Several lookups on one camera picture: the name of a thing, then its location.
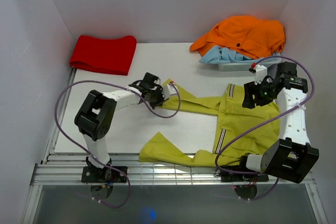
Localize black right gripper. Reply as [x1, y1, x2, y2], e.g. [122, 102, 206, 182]
[241, 78, 276, 109]

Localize yellow-green trousers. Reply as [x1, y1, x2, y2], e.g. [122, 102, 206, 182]
[139, 84, 280, 167]

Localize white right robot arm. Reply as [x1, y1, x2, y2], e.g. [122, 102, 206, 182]
[237, 61, 319, 184]

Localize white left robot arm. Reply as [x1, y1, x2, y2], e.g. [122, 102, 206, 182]
[75, 72, 165, 182]

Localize folded red trousers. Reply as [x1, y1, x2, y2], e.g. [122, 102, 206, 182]
[69, 35, 137, 76]

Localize white plastic basket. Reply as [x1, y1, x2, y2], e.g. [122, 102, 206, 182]
[218, 52, 281, 71]

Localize orange garment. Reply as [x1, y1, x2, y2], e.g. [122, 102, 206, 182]
[190, 15, 286, 59]

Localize light blue garment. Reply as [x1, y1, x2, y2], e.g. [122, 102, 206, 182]
[199, 45, 277, 65]

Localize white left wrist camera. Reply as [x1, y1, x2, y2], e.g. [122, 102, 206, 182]
[163, 83, 177, 100]

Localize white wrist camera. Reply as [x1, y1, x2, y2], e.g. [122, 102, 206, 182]
[163, 83, 177, 100]
[254, 65, 268, 85]

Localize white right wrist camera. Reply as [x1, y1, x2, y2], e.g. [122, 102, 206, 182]
[254, 65, 268, 85]

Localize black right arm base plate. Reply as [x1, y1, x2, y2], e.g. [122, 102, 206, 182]
[217, 170, 269, 183]

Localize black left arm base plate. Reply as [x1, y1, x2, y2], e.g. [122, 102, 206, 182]
[81, 166, 127, 183]

